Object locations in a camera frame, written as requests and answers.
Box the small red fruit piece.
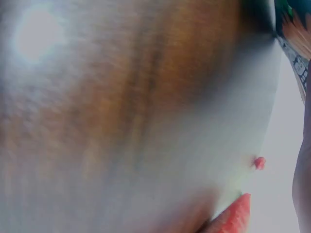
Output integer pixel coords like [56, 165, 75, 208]
[252, 156, 267, 171]

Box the red fruit slice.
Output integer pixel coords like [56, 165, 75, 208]
[210, 192, 251, 233]

